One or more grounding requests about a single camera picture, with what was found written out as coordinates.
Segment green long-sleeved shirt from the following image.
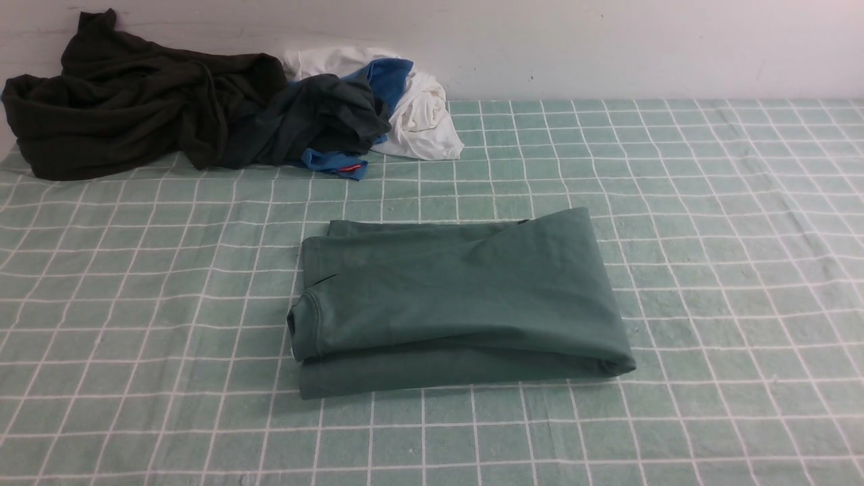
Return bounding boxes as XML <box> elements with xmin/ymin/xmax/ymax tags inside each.
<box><xmin>287</xmin><ymin>207</ymin><xmax>637</xmax><ymax>400</ymax></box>

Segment white crumpled garment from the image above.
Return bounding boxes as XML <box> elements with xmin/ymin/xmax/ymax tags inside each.
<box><xmin>283</xmin><ymin>47</ymin><xmax>465</xmax><ymax>161</ymax></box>

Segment dark grey-green crumpled garment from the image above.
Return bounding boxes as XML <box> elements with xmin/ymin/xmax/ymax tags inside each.
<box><xmin>214</xmin><ymin>74</ymin><xmax>391</xmax><ymax>169</ymax></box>

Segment blue crumpled garment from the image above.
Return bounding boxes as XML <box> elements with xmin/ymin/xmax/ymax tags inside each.
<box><xmin>300</xmin><ymin>57</ymin><xmax>414</xmax><ymax>181</ymax></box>

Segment green checkered tablecloth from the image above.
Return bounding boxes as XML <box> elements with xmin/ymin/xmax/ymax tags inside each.
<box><xmin>1</xmin><ymin>99</ymin><xmax>863</xmax><ymax>485</ymax></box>

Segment dark brown crumpled garment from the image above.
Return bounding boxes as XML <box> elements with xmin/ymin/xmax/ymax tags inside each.
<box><xmin>2</xmin><ymin>9</ymin><xmax>288</xmax><ymax>181</ymax></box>

